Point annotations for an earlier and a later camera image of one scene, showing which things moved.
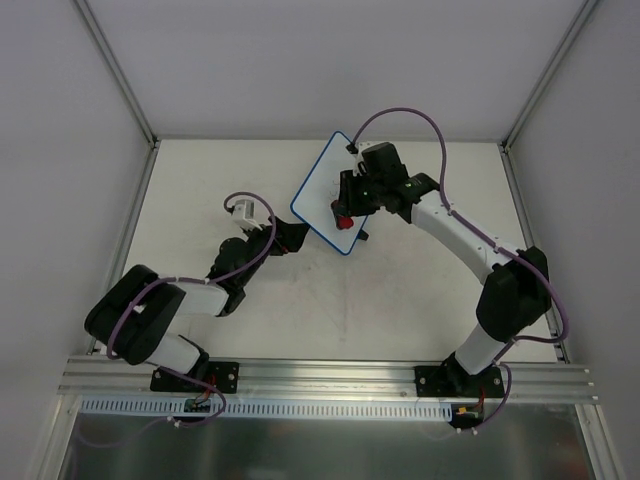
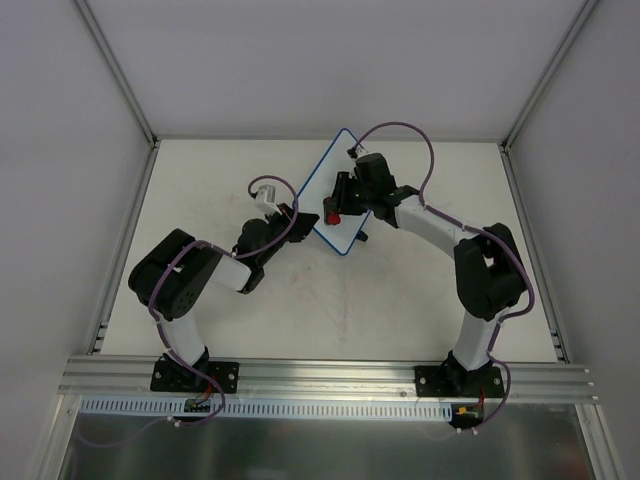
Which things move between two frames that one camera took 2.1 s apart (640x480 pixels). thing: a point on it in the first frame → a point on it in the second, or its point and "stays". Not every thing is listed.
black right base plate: [458, 381] stays
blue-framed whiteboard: [322, 186] stays
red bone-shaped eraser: [344, 222] → [333, 219]
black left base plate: [222, 375] stays
